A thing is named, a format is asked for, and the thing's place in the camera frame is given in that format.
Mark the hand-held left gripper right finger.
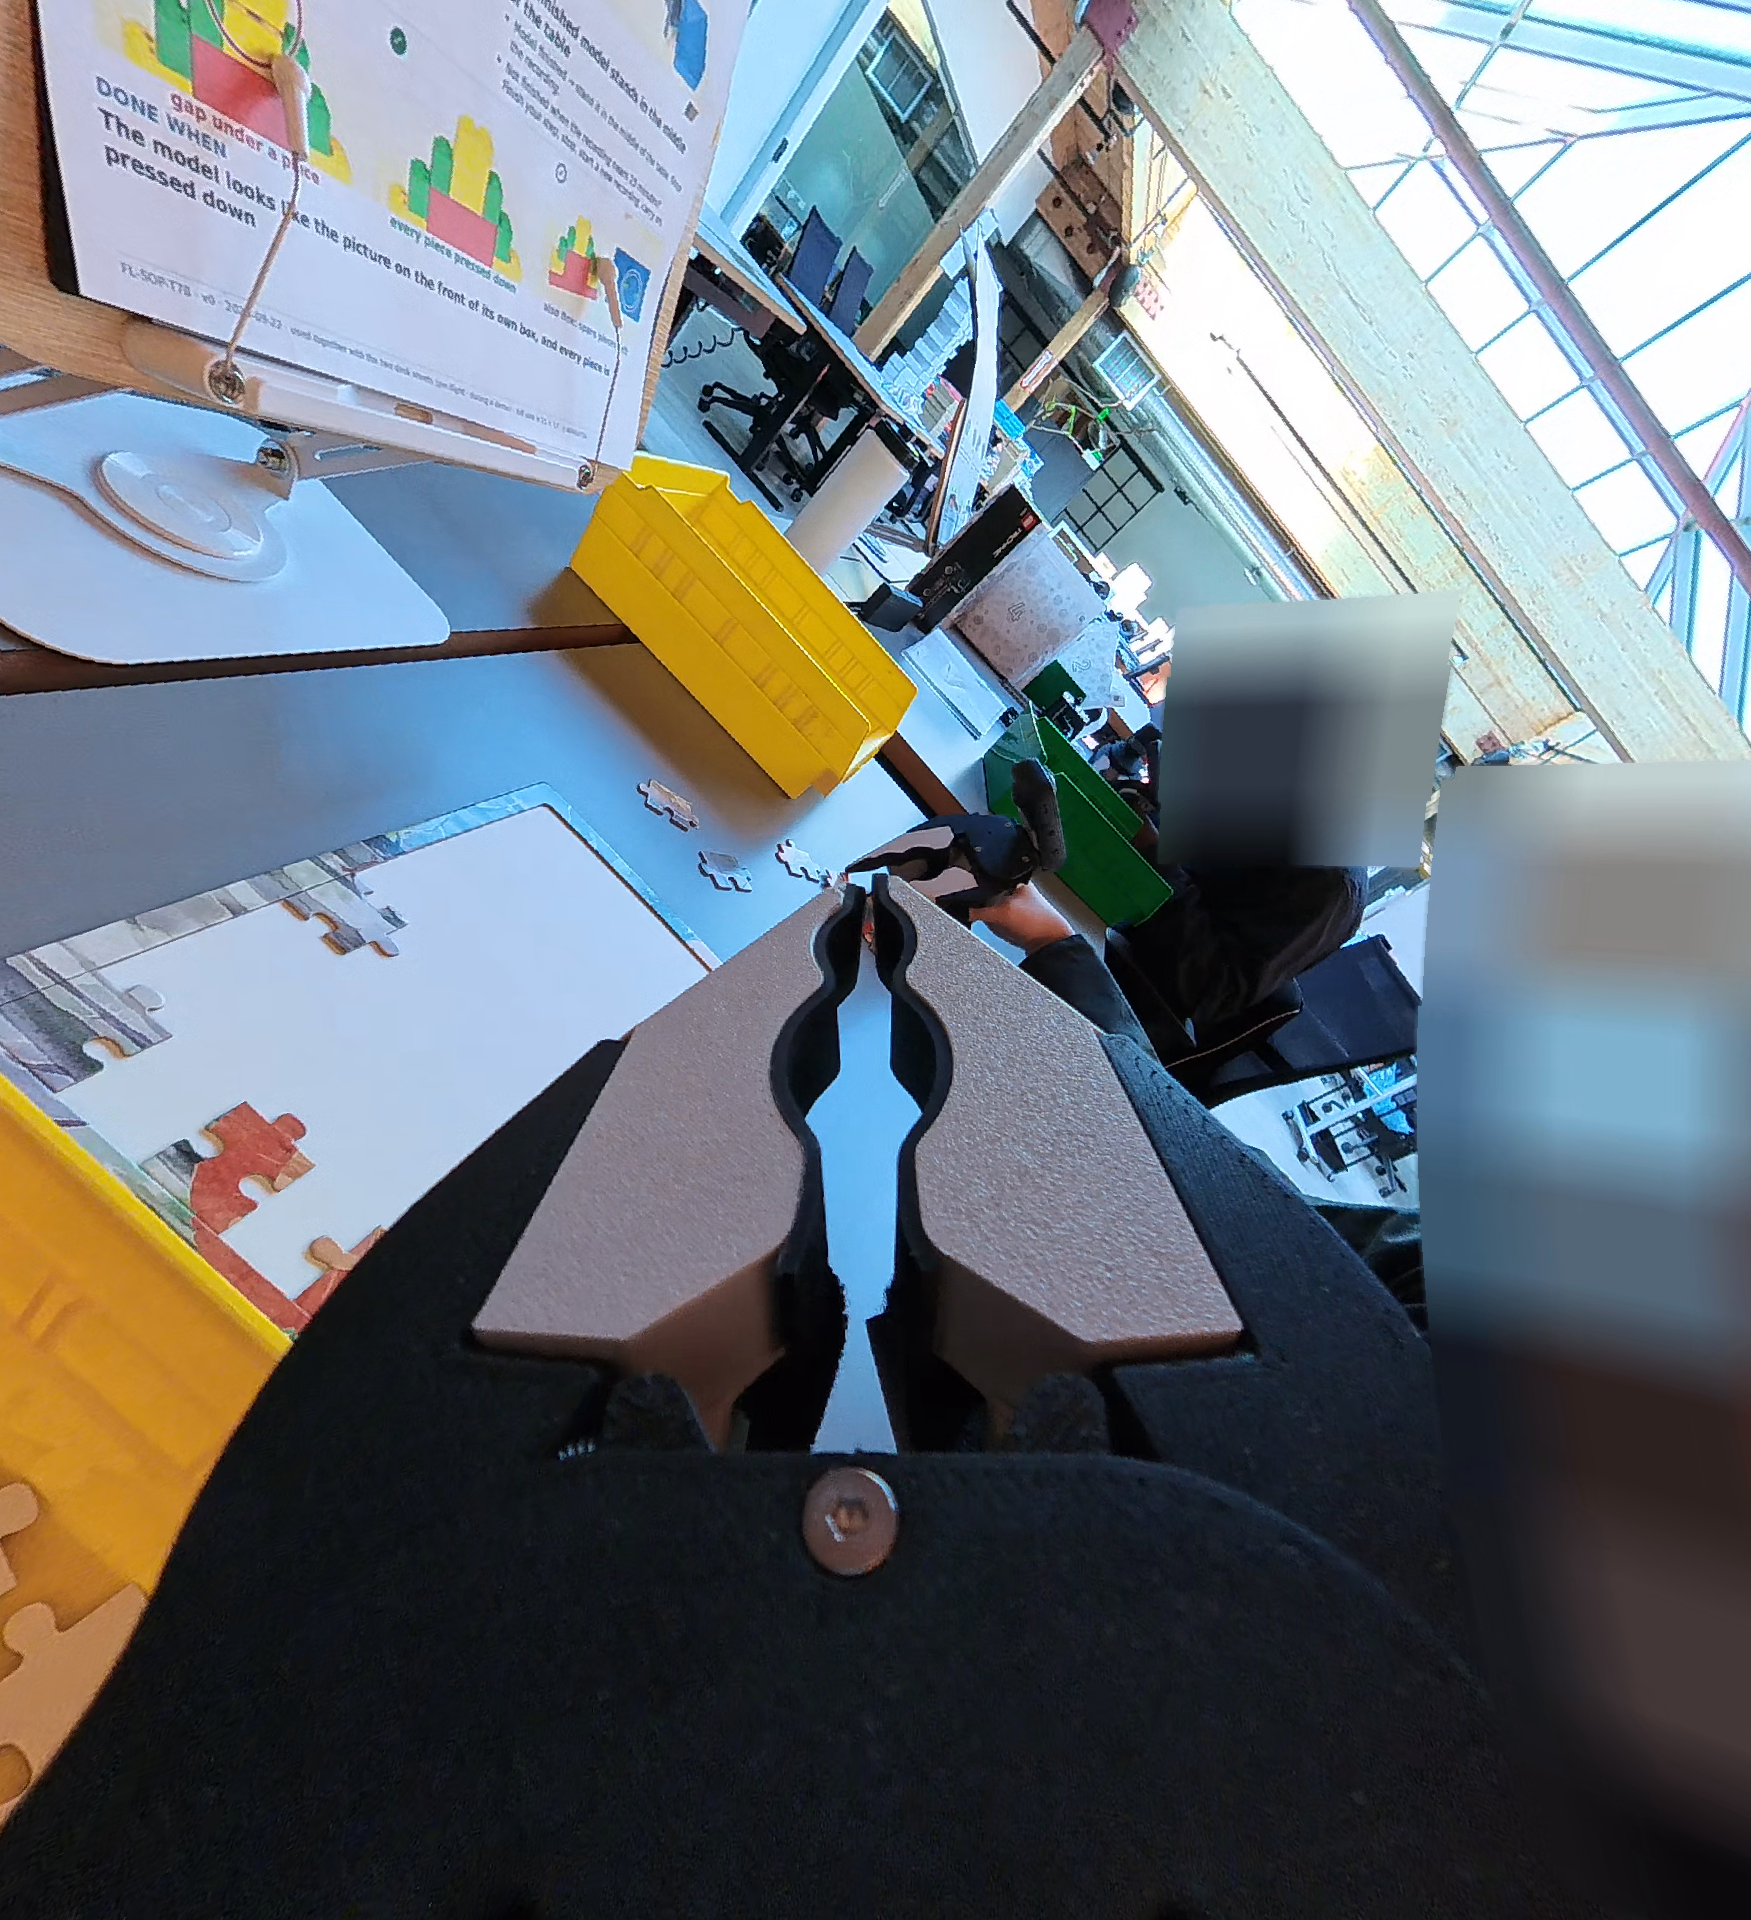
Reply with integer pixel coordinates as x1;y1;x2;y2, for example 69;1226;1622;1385
871;872;1246;1448

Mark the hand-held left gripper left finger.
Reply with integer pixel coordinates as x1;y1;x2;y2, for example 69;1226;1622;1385
472;880;869;1448

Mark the puzzle frame board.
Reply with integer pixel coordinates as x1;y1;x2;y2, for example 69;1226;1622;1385
0;782;719;1336

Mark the red curved puzzle piece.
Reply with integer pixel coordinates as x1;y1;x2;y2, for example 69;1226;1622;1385
186;1105;316;1231

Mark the yellow plastic bin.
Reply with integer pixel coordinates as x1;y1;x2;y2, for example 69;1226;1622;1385
571;454;920;801
0;995;293;1877

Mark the pile of puzzle pieces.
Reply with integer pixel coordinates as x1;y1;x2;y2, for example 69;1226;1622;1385
0;1439;149;1892

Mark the person's right forearm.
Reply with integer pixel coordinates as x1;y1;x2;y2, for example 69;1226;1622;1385
1023;930;1169;1052

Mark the grey desk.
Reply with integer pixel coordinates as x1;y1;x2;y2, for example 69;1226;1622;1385
0;450;638;700
0;628;1118;1455
816;510;1162;932

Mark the green plastic bin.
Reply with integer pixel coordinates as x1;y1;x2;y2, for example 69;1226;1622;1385
983;712;1174;930

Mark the white patterned box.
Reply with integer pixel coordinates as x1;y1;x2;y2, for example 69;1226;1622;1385
951;531;1109;684

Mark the white wheeled rack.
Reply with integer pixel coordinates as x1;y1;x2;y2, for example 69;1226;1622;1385
1282;1056;1420;1201

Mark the tall black box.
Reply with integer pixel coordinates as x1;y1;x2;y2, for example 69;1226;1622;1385
906;481;1045;631

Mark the black office chair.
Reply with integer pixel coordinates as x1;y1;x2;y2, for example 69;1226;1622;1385
1204;938;1420;1096

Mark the white water bottle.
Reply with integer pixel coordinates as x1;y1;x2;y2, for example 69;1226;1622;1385
784;428;910;579

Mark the grey brown puzzle piece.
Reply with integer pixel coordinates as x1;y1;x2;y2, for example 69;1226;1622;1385
282;880;410;962

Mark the grey striped puzzle piece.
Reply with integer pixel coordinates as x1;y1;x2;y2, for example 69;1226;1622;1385
57;973;171;1059

